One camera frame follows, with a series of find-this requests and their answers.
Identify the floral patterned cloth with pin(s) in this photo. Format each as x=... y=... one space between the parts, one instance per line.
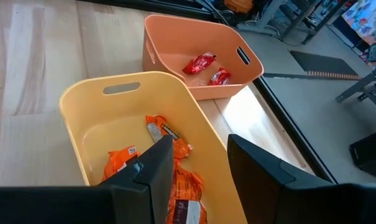
x=368 y=18

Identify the orange plastic bin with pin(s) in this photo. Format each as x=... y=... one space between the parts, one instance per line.
x=181 y=37

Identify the orange candy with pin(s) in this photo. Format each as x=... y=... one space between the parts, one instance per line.
x=186 y=183
x=164 y=132
x=119 y=160
x=187 y=214

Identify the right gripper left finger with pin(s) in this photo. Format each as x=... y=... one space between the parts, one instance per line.
x=144 y=193

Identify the black mat orange striped edge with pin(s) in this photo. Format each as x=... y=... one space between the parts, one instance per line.
x=324 y=65

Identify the black equipment base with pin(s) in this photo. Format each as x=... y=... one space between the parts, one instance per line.
x=369 y=152

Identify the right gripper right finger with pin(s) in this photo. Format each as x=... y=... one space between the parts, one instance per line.
x=256 y=180

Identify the red candy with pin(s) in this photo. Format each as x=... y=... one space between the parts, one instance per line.
x=199 y=63
x=220 y=77

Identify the grey metal table legs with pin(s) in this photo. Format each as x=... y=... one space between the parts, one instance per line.
x=372 y=81
x=268 y=15

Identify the yellow plastic bin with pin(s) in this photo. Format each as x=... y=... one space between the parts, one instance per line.
x=113 y=130

